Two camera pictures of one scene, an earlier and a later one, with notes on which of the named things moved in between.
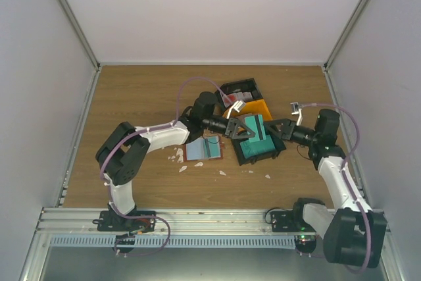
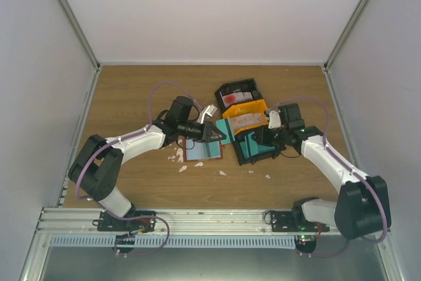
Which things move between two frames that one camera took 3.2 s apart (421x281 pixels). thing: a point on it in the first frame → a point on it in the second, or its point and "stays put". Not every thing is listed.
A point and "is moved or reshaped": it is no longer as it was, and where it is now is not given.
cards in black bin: x=231 y=99 stays put
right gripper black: x=287 y=126 → x=264 y=140
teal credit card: x=250 y=122 is moved or reshaped
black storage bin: x=246 y=91 stays put
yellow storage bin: x=251 y=107 stays put
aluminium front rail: x=68 y=222 stays put
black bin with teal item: x=248 y=150 stays put
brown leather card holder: x=204 y=149 stays put
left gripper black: x=232 y=128 → x=208 y=127
